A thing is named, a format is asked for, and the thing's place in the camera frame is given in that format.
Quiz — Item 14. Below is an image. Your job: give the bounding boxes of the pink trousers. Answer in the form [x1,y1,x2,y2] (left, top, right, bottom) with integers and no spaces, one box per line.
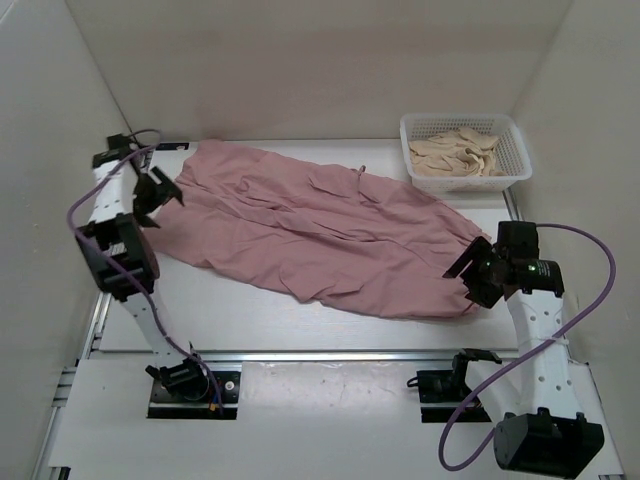
[145,140,481,319]

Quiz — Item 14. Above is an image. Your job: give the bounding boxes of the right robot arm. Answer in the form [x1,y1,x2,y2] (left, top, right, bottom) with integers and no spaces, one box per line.
[438,221,616,479]

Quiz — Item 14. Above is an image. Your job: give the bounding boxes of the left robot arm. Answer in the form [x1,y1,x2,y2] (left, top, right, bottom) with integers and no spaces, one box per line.
[67,132,212,402]

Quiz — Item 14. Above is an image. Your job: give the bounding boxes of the beige trousers in basket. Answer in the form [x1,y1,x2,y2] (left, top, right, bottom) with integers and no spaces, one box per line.
[408,127,505,177]

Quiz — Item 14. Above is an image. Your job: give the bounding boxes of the white plastic basket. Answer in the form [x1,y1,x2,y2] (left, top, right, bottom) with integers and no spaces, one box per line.
[400,113,532,194]

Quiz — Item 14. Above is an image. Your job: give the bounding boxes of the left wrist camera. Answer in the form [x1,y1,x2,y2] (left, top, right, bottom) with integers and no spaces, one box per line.
[106,134,131,151]

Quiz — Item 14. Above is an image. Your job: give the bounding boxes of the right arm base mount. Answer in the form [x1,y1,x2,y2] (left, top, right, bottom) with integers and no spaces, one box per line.
[406,348,502,424]

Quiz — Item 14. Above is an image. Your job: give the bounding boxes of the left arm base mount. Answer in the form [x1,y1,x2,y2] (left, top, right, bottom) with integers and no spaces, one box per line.
[145,359,241,420]

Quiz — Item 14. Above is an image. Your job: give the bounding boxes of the aluminium rail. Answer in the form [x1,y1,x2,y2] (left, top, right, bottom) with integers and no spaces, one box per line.
[199,348,526,366]

